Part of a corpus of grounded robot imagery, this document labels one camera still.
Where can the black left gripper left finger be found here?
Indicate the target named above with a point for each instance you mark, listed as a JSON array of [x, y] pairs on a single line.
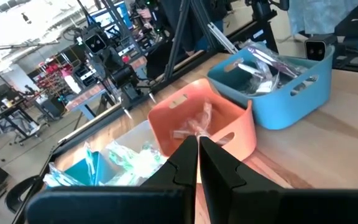
[[120, 205]]

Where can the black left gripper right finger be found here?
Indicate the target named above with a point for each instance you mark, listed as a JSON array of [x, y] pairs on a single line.
[[275, 205]]

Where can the black stand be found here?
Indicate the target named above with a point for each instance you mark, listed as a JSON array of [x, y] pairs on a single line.
[[263, 21]]

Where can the person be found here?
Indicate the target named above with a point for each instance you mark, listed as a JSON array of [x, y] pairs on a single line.
[[197, 18]]

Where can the black desk with monitor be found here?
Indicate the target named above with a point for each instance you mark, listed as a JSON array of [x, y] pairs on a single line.
[[8, 105]]

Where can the blue lit computer monitor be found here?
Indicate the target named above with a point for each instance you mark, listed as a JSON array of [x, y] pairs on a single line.
[[110, 17]]

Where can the orange plastic bin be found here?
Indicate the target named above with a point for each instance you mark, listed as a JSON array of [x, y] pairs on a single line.
[[238, 124]]

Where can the light blue fabric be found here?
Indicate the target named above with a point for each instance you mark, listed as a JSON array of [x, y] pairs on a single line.
[[319, 15]]

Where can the blue plastic bin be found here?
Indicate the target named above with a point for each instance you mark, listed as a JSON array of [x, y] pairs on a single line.
[[104, 169]]

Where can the grey toothbrush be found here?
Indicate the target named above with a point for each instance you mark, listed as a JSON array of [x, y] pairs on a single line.
[[266, 87]]

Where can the silver bracket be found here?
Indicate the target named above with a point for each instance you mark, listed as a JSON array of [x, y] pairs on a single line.
[[222, 37]]

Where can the person's hand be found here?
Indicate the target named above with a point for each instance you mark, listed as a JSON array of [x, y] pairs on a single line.
[[145, 13]]

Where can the black table-level camera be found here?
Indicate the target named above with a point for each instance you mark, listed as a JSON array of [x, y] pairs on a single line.
[[317, 48]]

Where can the clear plastic bin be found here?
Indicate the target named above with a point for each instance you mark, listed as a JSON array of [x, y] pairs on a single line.
[[135, 132]]

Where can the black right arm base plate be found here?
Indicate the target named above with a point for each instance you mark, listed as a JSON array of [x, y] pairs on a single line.
[[135, 96]]

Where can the red parts shelf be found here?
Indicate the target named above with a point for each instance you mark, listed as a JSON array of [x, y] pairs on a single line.
[[53, 77]]

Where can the black chair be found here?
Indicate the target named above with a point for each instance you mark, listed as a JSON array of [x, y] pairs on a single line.
[[357, 34]]

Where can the dark grey plastic bin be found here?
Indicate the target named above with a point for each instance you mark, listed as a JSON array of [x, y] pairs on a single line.
[[278, 109]]

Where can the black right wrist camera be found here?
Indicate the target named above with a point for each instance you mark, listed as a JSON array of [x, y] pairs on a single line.
[[95, 43]]

